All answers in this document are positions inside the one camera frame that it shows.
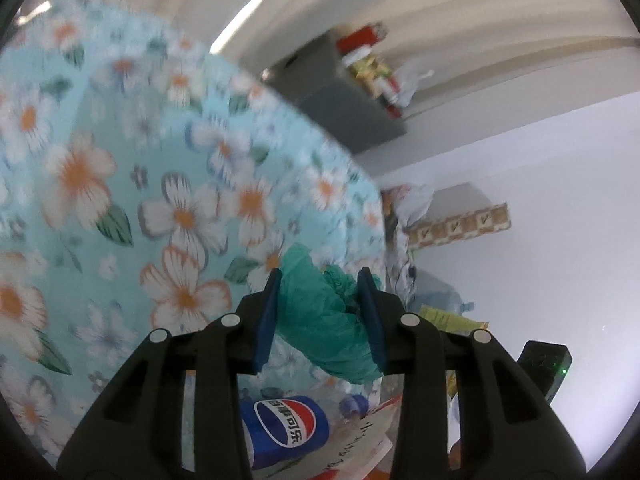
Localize snack packets on cabinet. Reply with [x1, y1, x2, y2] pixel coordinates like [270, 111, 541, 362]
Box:
[342, 46, 402, 119]

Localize white plastic bag on cabinet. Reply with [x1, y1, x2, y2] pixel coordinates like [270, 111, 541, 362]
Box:
[394, 61, 435, 108]

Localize floral blue bed quilt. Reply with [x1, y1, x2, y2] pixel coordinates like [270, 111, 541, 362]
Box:
[1, 0, 384, 464]

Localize pepsi plastic bottle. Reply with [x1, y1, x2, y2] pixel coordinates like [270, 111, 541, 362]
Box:
[240, 393, 370, 470]

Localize red thermos bottle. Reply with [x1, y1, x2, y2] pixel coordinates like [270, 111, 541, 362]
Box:
[336, 22, 388, 55]

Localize green plastic bag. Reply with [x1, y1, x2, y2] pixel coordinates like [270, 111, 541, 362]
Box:
[277, 243, 381, 385]

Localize red white paper package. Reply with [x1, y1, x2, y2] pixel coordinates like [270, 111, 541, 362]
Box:
[254, 396, 401, 480]

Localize beige curtain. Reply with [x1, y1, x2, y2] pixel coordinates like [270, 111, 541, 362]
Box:
[19, 0, 640, 106]

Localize grey bedside cabinet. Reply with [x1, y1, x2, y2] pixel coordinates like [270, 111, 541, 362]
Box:
[266, 32, 407, 154]

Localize patterned cardboard box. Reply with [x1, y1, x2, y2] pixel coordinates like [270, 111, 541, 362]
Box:
[407, 203, 512, 250]

